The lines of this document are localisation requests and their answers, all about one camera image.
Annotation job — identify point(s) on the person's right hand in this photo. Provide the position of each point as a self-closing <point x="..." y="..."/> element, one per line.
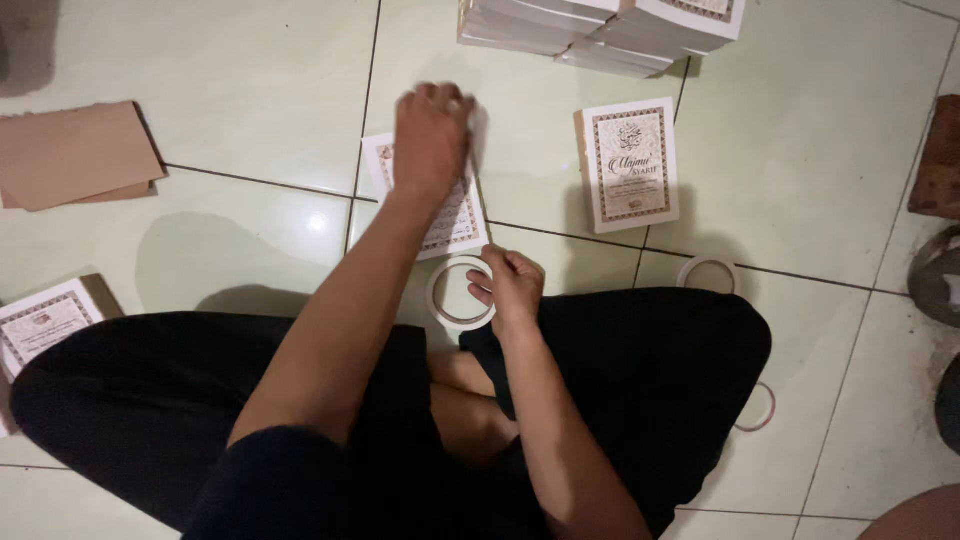
<point x="519" y="292"/>

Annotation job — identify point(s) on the person's left hand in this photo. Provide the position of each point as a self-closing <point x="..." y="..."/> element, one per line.
<point x="429" y="146"/>

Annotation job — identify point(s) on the person's left fingers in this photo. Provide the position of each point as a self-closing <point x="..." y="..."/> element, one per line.
<point x="439" y="96"/>

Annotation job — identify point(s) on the white adhesive tape roll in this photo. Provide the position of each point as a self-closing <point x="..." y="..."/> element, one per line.
<point x="439" y="307"/>
<point x="686" y="271"/>

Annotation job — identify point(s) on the white patterned paperback book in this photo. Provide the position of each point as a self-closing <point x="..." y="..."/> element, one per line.
<point x="41" y="326"/>
<point x="459" y="221"/>
<point x="630" y="165"/>

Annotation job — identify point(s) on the stack of white books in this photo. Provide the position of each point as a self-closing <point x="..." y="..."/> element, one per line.
<point x="600" y="30"/>

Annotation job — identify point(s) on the person's bare feet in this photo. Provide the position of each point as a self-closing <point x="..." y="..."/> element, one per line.
<point x="469" y="412"/>

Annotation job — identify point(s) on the person's black trousers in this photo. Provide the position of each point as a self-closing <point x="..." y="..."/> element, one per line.
<point x="652" y="375"/>

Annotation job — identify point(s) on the brown paper sheets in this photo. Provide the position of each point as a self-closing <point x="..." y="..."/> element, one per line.
<point x="71" y="154"/>

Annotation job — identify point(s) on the brown paper wrap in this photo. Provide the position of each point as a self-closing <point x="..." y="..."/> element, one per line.
<point x="106" y="294"/>

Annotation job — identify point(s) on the reddish brown brick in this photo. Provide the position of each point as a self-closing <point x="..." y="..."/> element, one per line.
<point x="937" y="161"/>

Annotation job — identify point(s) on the dark round object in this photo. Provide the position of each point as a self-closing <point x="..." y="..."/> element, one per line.
<point x="951" y="405"/>
<point x="934" y="281"/>

